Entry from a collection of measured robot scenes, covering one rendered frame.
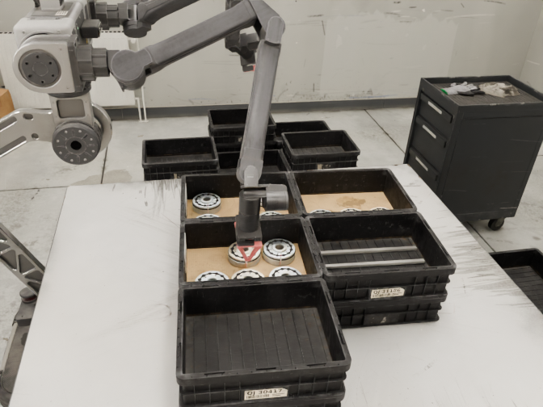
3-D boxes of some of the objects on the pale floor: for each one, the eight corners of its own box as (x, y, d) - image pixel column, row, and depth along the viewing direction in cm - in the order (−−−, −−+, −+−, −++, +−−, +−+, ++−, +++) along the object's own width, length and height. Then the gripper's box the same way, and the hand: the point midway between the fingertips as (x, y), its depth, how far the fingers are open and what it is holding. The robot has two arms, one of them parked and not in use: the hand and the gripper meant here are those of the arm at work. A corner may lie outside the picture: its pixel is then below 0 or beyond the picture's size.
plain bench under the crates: (30, 758, 122) (-62, 666, 84) (92, 303, 253) (67, 186, 215) (585, 609, 153) (702, 491, 115) (385, 270, 283) (408, 163, 245)
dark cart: (423, 241, 308) (459, 105, 259) (393, 203, 345) (420, 77, 296) (508, 233, 320) (557, 101, 271) (471, 196, 356) (509, 74, 307)
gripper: (234, 197, 135) (233, 241, 144) (237, 221, 126) (236, 266, 135) (259, 197, 136) (256, 241, 145) (264, 221, 127) (260, 266, 136)
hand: (246, 251), depth 139 cm, fingers open, 6 cm apart
